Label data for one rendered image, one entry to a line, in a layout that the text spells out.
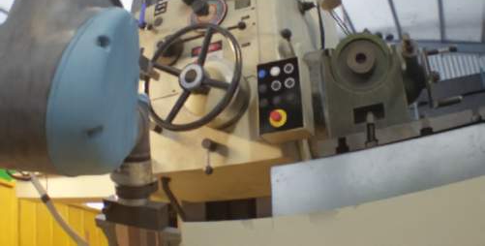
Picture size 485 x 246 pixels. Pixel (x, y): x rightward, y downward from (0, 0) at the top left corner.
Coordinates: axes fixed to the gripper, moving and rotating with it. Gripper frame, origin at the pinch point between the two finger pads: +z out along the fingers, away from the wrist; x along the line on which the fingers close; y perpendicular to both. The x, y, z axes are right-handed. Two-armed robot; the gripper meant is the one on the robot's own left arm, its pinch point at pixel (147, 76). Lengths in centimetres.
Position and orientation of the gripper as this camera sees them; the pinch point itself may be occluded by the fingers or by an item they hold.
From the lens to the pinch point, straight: 155.8
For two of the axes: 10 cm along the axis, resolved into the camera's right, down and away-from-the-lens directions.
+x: -8.9, -0.3, 4.5
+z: 4.2, 3.1, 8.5
